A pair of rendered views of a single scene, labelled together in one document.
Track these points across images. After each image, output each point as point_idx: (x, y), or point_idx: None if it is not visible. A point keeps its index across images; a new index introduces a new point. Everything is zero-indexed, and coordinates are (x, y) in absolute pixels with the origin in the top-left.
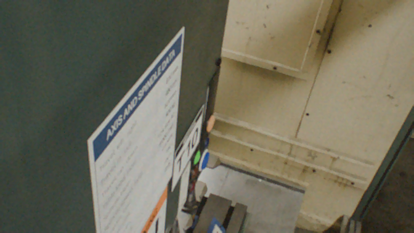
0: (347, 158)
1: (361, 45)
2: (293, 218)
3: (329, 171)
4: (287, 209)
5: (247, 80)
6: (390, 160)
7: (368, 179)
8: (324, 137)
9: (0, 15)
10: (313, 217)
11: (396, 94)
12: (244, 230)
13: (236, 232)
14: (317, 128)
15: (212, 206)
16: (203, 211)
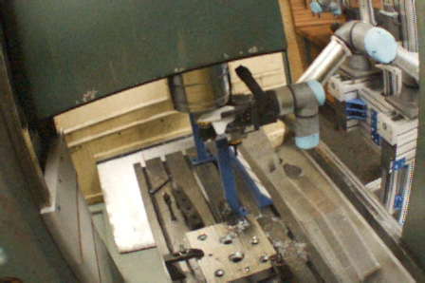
0: (267, 72)
1: None
2: (263, 134)
3: (263, 88)
4: (255, 132)
5: None
6: (286, 61)
7: (284, 82)
8: (248, 66)
9: None
10: (271, 135)
11: None
12: (244, 146)
13: (241, 146)
14: (241, 63)
15: (213, 146)
16: (212, 150)
